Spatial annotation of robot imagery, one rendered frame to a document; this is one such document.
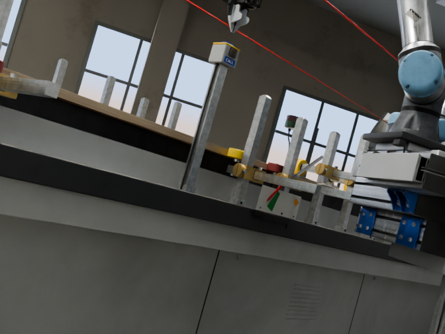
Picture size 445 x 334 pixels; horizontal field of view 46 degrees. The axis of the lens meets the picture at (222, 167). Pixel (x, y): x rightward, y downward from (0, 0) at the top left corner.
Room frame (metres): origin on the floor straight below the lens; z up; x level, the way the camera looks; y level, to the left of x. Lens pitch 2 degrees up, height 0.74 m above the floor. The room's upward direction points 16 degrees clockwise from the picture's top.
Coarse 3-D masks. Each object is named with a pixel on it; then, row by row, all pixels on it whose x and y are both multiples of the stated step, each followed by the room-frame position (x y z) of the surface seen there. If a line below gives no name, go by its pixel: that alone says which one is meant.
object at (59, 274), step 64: (0, 128) 1.53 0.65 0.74; (64, 128) 1.66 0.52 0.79; (128, 128) 1.82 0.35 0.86; (256, 192) 2.34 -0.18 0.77; (0, 256) 1.60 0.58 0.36; (64, 256) 1.75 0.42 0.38; (128, 256) 1.93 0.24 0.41; (192, 256) 2.15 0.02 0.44; (256, 256) 2.42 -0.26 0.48; (0, 320) 1.64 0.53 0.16; (64, 320) 1.80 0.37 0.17; (128, 320) 1.99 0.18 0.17; (192, 320) 2.22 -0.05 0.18; (256, 320) 2.51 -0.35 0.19; (320, 320) 2.89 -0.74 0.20; (384, 320) 3.41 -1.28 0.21
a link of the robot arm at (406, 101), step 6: (444, 72) 1.54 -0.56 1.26; (444, 78) 1.55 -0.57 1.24; (444, 90) 1.53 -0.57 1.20; (444, 96) 1.56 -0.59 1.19; (408, 102) 1.58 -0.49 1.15; (414, 102) 1.54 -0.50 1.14; (432, 102) 1.53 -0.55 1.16; (438, 102) 1.55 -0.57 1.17; (426, 108) 1.54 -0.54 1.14; (432, 108) 1.54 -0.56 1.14; (438, 108) 1.55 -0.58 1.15
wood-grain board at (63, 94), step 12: (12, 72) 1.46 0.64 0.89; (60, 96) 1.57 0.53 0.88; (72, 96) 1.59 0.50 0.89; (96, 108) 1.66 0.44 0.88; (108, 108) 1.68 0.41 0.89; (120, 120) 1.78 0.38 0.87; (132, 120) 1.76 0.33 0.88; (144, 120) 1.79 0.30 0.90; (156, 132) 1.86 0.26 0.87; (168, 132) 1.87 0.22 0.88; (180, 132) 1.90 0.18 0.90; (264, 168) 2.25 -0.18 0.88; (312, 180) 2.50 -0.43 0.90
